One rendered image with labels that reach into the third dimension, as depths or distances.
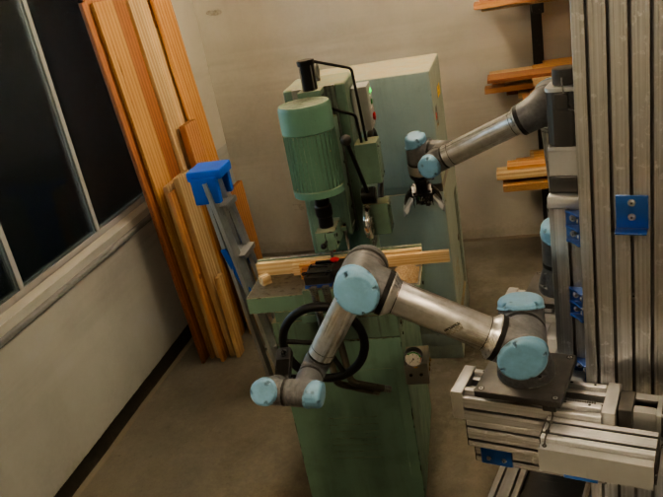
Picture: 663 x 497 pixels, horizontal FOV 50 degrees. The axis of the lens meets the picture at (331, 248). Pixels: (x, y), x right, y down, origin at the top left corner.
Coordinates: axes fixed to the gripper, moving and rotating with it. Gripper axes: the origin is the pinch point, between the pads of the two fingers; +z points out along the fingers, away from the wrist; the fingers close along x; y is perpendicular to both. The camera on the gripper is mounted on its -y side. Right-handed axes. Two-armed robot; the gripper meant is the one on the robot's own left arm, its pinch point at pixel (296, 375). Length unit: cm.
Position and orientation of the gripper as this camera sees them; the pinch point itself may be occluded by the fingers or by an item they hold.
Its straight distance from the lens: 229.1
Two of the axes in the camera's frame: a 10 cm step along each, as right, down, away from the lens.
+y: 0.7, 9.9, -1.2
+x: 9.7, -0.9, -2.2
